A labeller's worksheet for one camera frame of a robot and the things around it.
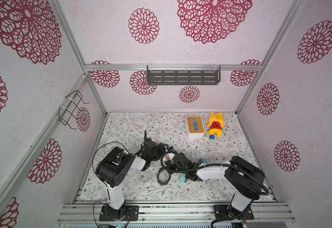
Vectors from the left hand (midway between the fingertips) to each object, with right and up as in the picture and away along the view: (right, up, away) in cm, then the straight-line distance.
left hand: (168, 148), depth 96 cm
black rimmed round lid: (-3, -16, -8) cm, 18 cm away
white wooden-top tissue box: (+21, +13, +11) cm, 27 cm away
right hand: (-3, -7, -8) cm, 11 cm away
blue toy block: (+33, +7, +10) cm, 35 cm away
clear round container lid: (-15, -16, -10) cm, 24 cm away
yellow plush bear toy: (+36, +19, +11) cm, 43 cm away
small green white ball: (+29, +8, +10) cm, 32 cm away
